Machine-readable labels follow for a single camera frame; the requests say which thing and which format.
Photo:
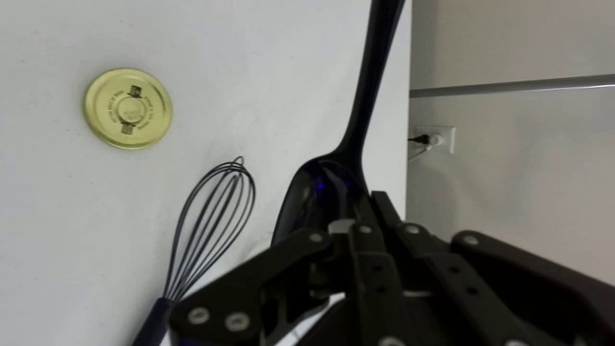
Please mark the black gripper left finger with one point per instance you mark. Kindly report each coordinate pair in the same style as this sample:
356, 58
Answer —
304, 277

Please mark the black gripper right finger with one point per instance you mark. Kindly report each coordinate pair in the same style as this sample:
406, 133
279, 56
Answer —
500, 294

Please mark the dark blue spatula spoon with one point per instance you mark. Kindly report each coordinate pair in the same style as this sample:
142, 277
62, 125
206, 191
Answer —
329, 187

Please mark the yellow jar lid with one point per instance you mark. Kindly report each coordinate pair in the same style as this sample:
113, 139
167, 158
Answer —
127, 108

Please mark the black wire whisk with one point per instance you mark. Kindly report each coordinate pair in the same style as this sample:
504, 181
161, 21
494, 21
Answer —
210, 221

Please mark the wall outlet with plug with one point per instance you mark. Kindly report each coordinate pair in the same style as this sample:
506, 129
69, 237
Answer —
432, 139

